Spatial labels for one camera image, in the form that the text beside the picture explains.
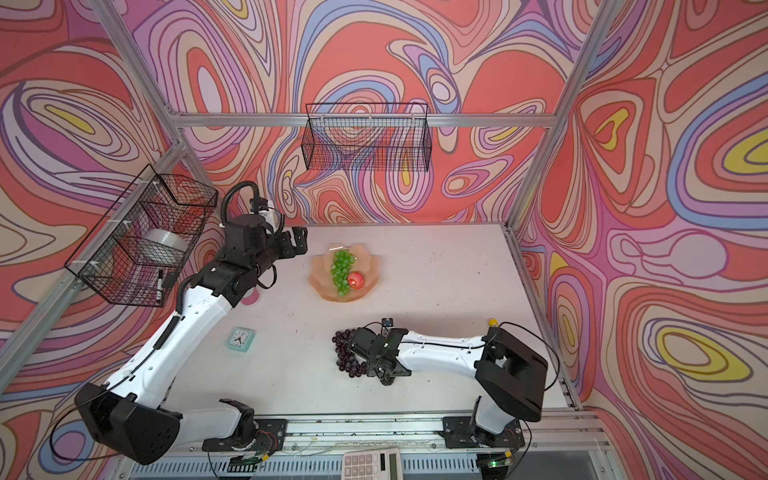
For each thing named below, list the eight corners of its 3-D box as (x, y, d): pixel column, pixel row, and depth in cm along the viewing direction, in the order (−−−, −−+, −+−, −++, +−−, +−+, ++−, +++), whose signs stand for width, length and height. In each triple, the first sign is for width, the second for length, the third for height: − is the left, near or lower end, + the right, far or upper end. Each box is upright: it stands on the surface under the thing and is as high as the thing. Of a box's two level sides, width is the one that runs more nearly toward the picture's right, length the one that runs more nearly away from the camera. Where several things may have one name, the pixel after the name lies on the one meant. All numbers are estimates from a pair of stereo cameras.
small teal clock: (226, 347, 90) (222, 343, 88) (238, 329, 94) (235, 324, 92) (246, 353, 89) (242, 350, 87) (257, 334, 93) (254, 330, 91)
